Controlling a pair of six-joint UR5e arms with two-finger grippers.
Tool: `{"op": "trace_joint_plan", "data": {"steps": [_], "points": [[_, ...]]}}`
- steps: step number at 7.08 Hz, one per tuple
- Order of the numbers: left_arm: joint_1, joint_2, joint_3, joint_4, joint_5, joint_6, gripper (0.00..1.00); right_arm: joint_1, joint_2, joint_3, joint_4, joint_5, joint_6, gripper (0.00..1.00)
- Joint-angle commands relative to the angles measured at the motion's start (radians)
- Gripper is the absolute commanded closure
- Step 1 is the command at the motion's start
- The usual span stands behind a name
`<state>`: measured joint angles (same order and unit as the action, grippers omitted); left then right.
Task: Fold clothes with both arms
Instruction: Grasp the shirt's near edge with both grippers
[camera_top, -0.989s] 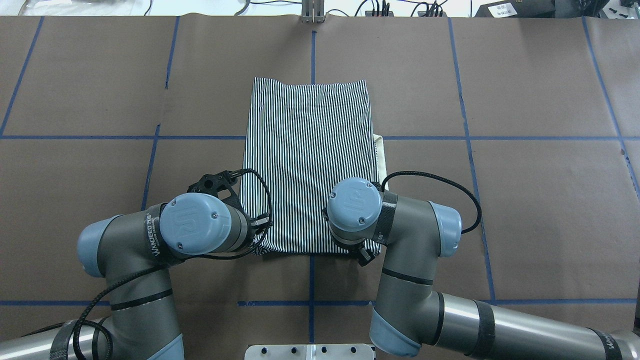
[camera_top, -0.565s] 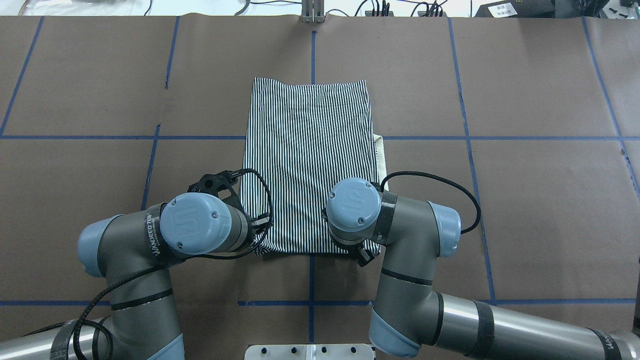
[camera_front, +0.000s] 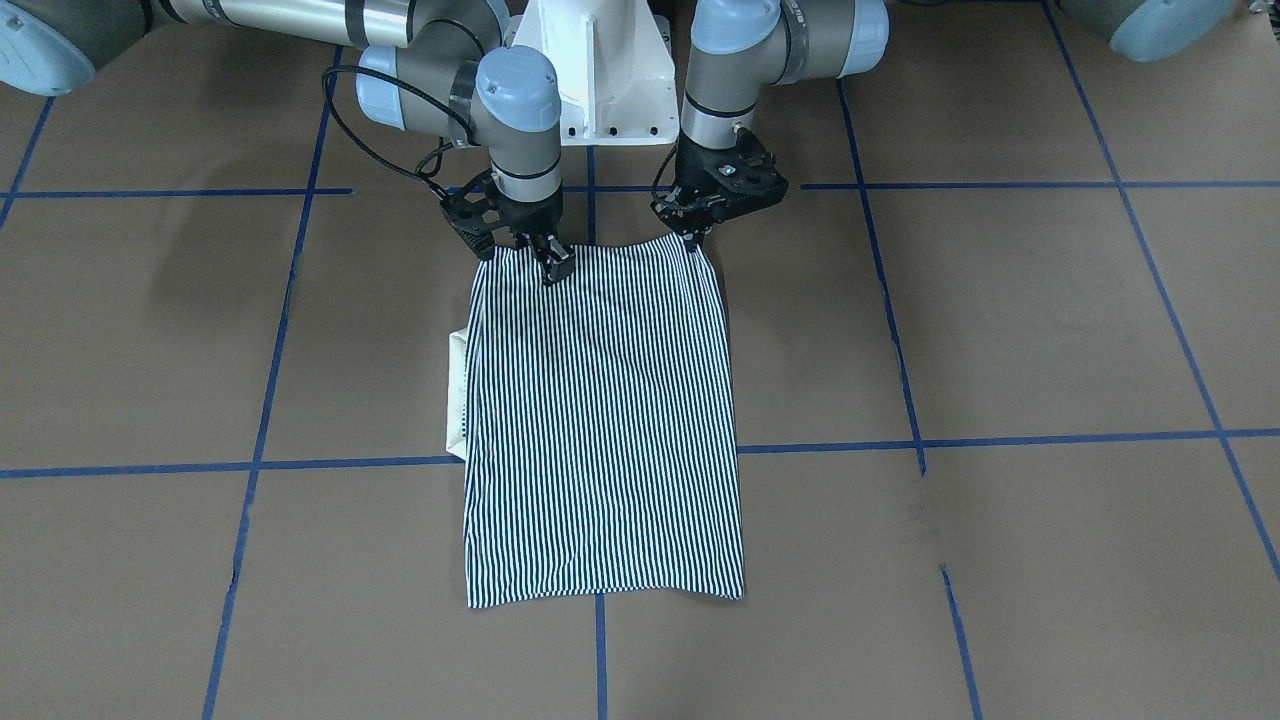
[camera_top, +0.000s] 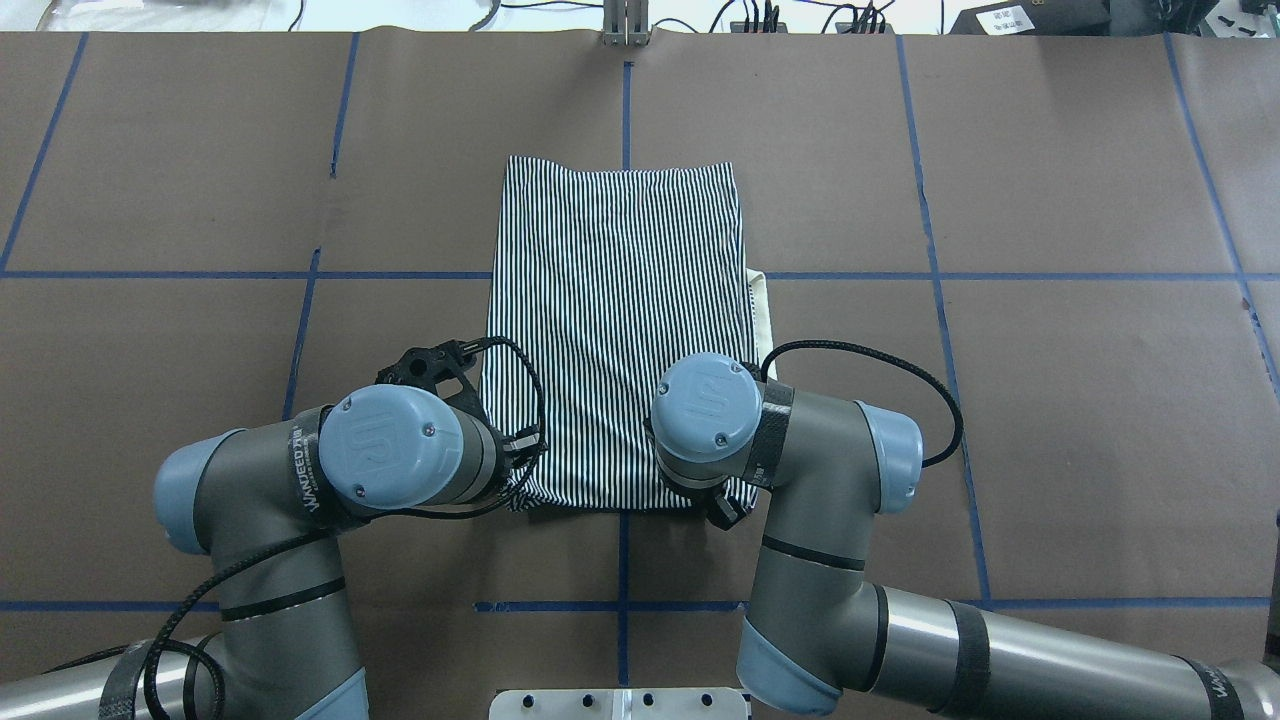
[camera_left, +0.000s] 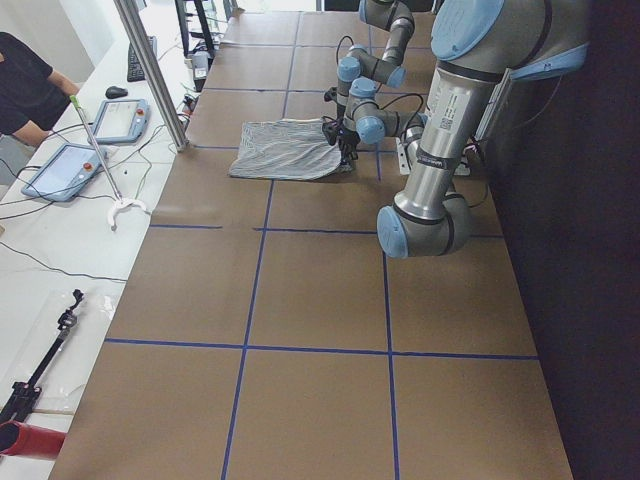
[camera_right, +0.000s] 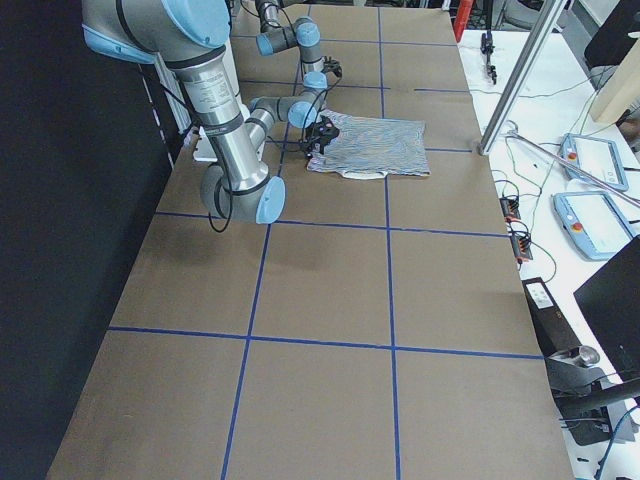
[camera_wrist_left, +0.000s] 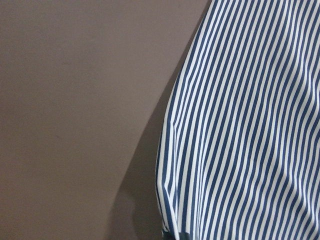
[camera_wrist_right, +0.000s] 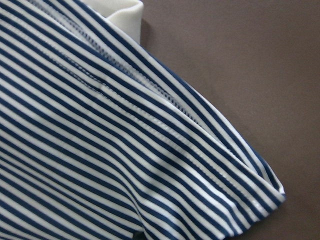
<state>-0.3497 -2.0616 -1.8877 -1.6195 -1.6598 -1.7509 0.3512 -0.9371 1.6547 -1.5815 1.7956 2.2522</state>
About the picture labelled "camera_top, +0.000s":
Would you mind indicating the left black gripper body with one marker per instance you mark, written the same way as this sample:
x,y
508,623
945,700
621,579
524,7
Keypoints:
x,y
521,446

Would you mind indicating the black box with label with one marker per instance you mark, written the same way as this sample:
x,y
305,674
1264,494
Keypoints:
x,y
1034,18

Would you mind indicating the aluminium frame post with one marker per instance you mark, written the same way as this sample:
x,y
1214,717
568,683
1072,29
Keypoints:
x,y
625,23

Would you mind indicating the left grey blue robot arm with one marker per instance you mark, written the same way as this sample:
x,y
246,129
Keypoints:
x,y
448,433

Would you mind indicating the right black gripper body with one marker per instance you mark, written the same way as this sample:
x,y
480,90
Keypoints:
x,y
722,508

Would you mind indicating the navy white striped polo shirt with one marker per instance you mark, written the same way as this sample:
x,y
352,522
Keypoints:
x,y
605,279

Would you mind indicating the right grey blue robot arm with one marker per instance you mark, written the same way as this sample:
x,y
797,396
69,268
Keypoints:
x,y
816,627

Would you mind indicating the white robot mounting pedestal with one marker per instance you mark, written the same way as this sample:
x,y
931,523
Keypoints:
x,y
623,703

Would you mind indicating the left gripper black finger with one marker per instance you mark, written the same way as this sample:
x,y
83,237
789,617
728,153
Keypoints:
x,y
522,450

